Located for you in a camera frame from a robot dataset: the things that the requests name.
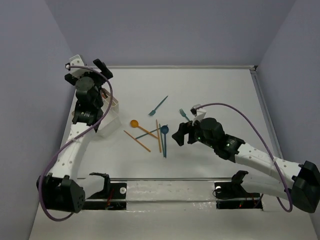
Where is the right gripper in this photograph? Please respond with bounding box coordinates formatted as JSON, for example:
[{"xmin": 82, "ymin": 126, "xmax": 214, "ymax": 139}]
[{"xmin": 171, "ymin": 114, "xmax": 216, "ymax": 149}]

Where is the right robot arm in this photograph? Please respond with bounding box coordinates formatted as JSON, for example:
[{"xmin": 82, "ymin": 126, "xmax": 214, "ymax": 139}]
[{"xmin": 172, "ymin": 117, "xmax": 320, "ymax": 213}]

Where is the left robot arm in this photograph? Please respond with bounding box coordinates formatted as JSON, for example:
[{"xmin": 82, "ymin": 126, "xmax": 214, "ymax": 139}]
[{"xmin": 37, "ymin": 56, "xmax": 114, "ymax": 222}]

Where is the blue plastic spoon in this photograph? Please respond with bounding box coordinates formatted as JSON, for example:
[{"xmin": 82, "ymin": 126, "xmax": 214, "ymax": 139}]
[{"xmin": 160, "ymin": 125, "xmax": 169, "ymax": 158}]

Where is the teal fork right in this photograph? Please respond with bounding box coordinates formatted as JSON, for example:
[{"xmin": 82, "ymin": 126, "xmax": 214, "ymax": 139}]
[{"xmin": 179, "ymin": 108, "xmax": 190, "ymax": 122}]

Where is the teal fork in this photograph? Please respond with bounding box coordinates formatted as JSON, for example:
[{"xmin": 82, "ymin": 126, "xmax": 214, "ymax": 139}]
[
  {"xmin": 179, "ymin": 108, "xmax": 190, "ymax": 122},
  {"xmin": 148, "ymin": 95, "xmax": 168, "ymax": 116}
]

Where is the orange chopstick middle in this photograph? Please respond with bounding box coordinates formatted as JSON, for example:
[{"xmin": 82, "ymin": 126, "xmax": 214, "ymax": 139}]
[{"xmin": 156, "ymin": 119, "xmax": 162, "ymax": 153}]

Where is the orange chopstick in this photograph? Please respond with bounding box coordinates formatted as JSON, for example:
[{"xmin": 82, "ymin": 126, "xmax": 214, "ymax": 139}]
[
  {"xmin": 123, "ymin": 130, "xmax": 151, "ymax": 153},
  {"xmin": 156, "ymin": 119, "xmax": 162, "ymax": 153}
]

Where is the teal chopstick crossing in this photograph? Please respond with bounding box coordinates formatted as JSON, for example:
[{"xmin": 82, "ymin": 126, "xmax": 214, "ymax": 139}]
[{"xmin": 135, "ymin": 128, "xmax": 159, "ymax": 139}]

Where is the teal fork upper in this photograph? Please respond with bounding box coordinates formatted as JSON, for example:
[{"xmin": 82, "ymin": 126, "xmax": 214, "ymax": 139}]
[{"xmin": 148, "ymin": 95, "xmax": 168, "ymax": 116}]

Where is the orange chopstick left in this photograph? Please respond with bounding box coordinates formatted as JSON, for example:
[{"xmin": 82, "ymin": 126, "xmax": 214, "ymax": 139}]
[{"xmin": 123, "ymin": 130, "xmax": 151, "ymax": 153}]

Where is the orange plastic spoon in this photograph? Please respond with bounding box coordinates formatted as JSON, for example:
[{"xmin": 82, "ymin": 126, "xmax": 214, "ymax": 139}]
[{"xmin": 129, "ymin": 119, "xmax": 159, "ymax": 139}]

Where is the white utensil caddy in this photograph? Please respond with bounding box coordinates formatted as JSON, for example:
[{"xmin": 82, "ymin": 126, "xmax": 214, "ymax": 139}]
[{"xmin": 93, "ymin": 87, "xmax": 122, "ymax": 141}]

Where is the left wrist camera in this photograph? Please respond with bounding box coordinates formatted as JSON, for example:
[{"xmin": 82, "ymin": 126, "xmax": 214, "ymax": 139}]
[{"xmin": 65, "ymin": 54, "xmax": 86, "ymax": 78}]

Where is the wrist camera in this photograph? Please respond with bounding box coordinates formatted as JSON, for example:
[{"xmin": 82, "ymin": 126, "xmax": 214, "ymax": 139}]
[
  {"xmin": 190, "ymin": 104, "xmax": 207, "ymax": 126},
  {"xmin": 65, "ymin": 54, "xmax": 86, "ymax": 78}
]

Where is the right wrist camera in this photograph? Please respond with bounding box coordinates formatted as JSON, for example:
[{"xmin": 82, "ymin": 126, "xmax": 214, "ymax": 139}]
[{"xmin": 190, "ymin": 104, "xmax": 207, "ymax": 126}]

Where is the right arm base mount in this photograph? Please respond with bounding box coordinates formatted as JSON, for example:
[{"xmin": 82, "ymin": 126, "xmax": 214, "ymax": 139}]
[{"xmin": 212, "ymin": 170, "xmax": 263, "ymax": 210}]

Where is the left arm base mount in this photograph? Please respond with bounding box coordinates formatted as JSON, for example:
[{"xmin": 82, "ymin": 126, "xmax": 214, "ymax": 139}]
[{"xmin": 80, "ymin": 172, "xmax": 127, "ymax": 211}]

